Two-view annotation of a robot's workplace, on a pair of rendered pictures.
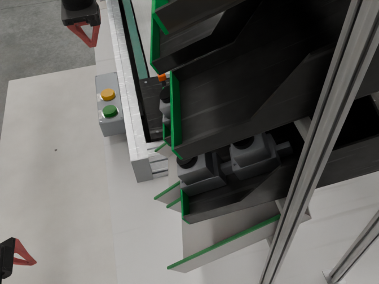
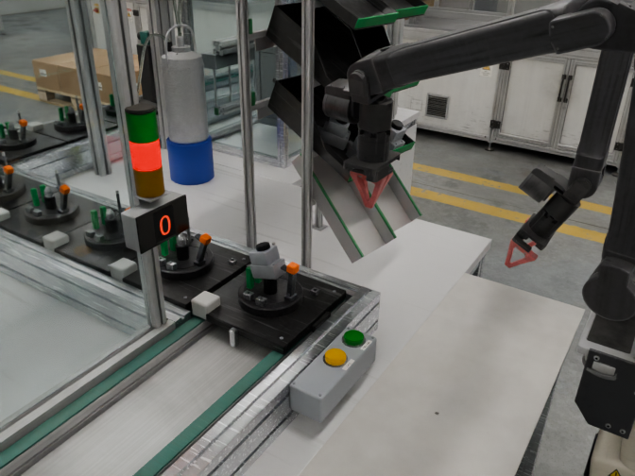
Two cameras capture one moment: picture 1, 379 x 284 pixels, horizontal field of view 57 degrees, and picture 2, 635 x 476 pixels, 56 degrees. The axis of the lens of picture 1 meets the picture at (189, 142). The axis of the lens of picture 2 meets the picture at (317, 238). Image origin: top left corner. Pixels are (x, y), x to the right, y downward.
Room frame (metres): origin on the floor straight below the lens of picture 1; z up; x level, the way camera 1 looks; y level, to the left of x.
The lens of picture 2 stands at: (1.46, 0.79, 1.70)
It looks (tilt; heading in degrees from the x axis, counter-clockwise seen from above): 28 degrees down; 222
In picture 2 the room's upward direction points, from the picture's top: 1 degrees clockwise
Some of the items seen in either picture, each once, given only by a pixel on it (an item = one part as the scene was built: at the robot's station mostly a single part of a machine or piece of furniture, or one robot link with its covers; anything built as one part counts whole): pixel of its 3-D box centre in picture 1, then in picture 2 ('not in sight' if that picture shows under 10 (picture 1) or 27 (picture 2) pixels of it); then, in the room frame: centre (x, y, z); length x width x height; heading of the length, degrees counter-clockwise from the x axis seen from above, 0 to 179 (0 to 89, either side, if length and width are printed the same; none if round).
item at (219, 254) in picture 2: not in sight; (181, 248); (0.76, -0.25, 1.01); 0.24 x 0.24 x 0.13; 9
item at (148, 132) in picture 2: not in sight; (142, 125); (0.92, -0.09, 1.38); 0.05 x 0.05 x 0.05
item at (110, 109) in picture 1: (110, 111); (353, 339); (0.70, 0.21, 0.96); 0.04 x 0.04 x 0.02
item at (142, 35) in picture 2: not in sight; (149, 65); (0.14, -1.26, 1.18); 0.07 x 0.07 x 0.25; 9
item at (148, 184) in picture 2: not in sight; (148, 179); (0.92, -0.09, 1.28); 0.05 x 0.05 x 0.05
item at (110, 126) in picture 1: (110, 102); (334, 371); (0.77, 0.23, 0.93); 0.21 x 0.07 x 0.06; 9
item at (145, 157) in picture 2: not in sight; (145, 153); (0.92, -0.09, 1.33); 0.05 x 0.05 x 0.05
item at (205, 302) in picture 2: not in sight; (206, 305); (0.83, -0.08, 0.97); 0.05 x 0.05 x 0.04; 9
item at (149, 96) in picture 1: (186, 101); (270, 301); (0.72, 0.00, 0.96); 0.24 x 0.24 x 0.02; 9
